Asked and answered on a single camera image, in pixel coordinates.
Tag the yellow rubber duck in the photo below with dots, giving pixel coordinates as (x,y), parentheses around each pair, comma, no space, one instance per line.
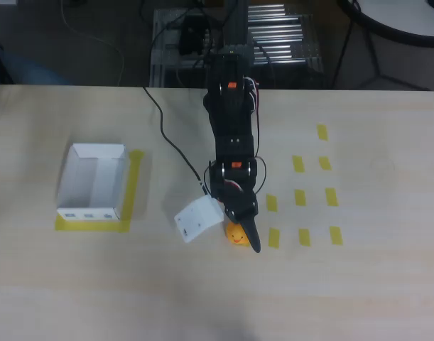
(237,235)

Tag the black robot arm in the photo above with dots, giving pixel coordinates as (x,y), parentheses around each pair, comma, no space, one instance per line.
(232,113)

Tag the white open cardboard box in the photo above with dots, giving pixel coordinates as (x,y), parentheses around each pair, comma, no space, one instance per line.
(90,184)

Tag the yellow tape strip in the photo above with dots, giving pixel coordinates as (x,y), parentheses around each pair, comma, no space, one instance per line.
(322,132)
(324,163)
(298,163)
(336,235)
(299,197)
(304,237)
(274,237)
(271,203)
(331,196)

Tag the blue cloth item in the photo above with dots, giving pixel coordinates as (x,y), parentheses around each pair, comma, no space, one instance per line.
(35,72)

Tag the round white table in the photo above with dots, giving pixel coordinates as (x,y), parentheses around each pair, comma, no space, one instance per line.
(401,17)

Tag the white gripper camera module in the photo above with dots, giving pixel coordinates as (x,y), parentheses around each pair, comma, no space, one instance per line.
(199,218)

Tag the yellow tape frame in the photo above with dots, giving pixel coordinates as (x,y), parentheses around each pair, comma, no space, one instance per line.
(131,192)

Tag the black table leg frame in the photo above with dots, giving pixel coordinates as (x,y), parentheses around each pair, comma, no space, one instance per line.
(374,60)

